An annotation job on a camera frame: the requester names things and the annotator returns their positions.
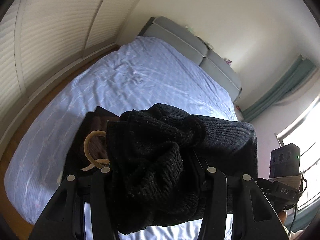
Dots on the blue striped bed sheet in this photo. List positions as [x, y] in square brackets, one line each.
[125, 75]

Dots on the black knitted sweater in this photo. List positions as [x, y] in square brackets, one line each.
[155, 155]

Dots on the cream louvred wardrobe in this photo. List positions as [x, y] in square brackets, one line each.
[50, 30]

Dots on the purple toy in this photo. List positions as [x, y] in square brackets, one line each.
[228, 61]

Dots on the green curtain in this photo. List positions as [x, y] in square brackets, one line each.
[275, 92]

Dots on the grey padded headboard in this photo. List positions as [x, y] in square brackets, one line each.
[175, 37]

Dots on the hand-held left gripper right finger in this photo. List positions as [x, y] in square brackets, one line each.
[216, 192]

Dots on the black folded clothes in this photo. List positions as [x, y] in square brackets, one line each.
[77, 152]

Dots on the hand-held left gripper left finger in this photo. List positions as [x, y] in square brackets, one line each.
[100, 192]

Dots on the window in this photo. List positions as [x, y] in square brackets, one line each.
[307, 130]

